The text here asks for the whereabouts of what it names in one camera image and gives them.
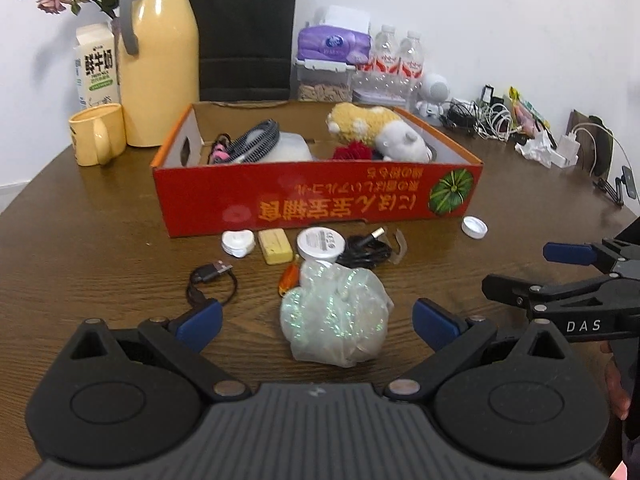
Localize yellow eraser block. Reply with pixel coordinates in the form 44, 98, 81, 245
258, 229, 294, 266

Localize white power strip charger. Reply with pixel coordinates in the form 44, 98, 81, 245
554, 120, 634, 184

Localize round white tin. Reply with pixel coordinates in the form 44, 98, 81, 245
296, 226, 346, 263

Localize purple tissue pack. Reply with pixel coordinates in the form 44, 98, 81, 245
296, 4, 371, 66

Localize water bottle left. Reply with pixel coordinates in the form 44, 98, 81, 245
354, 25, 399, 103

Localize water bottle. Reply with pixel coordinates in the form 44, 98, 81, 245
398, 30, 425, 105
354, 25, 399, 103

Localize white milk carton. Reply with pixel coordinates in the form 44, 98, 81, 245
74, 23, 120, 108

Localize red fabric rose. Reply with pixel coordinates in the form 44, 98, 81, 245
331, 141, 373, 160

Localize yellow white plush sheep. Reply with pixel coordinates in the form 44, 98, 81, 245
326, 102, 434, 164

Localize black paper bag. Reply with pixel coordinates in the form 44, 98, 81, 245
190, 0, 295, 102

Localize small orange object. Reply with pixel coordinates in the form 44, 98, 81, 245
278, 260, 300, 297

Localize white robot toy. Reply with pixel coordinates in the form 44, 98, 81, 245
416, 73, 450, 126

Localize short black usb cable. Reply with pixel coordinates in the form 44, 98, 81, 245
185, 259, 240, 309

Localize white bottle cap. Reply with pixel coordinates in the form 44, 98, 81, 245
461, 216, 488, 240

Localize red cardboard box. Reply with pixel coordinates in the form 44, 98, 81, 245
151, 101, 483, 237

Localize small white earbud case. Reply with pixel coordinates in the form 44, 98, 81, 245
220, 230, 256, 259

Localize person right hand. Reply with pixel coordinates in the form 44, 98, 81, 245
604, 358, 631, 420

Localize yellow thermos jug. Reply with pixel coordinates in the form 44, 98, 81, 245
117, 0, 200, 148

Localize water bottle middle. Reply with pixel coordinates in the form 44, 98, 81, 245
398, 30, 425, 105

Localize translucent plastic box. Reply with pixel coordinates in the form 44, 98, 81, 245
260, 132, 314, 162

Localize braided cable with pink tie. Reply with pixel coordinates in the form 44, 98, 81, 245
207, 119, 282, 165

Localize crumpled white paper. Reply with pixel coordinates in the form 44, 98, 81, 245
515, 132, 554, 168

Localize colourful snack packet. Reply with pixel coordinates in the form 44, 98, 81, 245
508, 86, 551, 138

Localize iridescent plastic bag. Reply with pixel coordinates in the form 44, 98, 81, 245
280, 260, 394, 368

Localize yellow mug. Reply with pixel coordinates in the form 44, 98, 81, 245
68, 103, 127, 167

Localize tangled charger cables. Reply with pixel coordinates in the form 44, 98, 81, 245
441, 84, 522, 142

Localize clear snack container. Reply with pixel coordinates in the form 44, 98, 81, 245
295, 60, 356, 103

